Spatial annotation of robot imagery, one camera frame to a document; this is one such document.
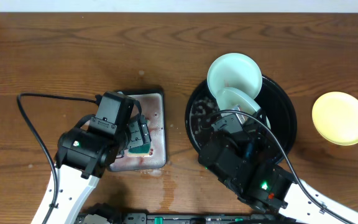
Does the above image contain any black rectangular soapy tray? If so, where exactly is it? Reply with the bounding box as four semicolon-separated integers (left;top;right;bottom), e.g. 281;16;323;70
108;89;167;172

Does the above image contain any yellow plate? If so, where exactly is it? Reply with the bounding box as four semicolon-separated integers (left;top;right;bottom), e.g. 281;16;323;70
311;91;358;146

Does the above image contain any black round tray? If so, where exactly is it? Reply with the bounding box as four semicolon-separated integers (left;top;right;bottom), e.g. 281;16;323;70
185;76;297;164

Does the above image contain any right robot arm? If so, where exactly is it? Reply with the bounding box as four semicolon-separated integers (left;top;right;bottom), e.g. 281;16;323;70
189;110;358;223

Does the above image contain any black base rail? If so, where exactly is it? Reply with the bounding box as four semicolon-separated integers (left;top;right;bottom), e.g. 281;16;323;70
74;203;280;224

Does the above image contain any green yellow sponge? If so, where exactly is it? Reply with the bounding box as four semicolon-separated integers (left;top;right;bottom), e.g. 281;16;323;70
127;124;152;157

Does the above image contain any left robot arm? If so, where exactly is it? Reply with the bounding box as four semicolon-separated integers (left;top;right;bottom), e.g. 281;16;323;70
32;91;151;223

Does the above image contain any left black cable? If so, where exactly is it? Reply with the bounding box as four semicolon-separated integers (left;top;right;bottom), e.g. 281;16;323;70
16;92;101;224

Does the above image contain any black cable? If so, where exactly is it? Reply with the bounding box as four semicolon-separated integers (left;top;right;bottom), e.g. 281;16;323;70
202;109;354;224
16;92;101;224

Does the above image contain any right black cable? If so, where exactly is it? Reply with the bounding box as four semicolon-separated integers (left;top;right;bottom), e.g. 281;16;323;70
202;109;354;224

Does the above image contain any light green plate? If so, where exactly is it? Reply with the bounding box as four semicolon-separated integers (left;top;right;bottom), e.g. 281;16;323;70
207;53;262;99
216;87;261;114

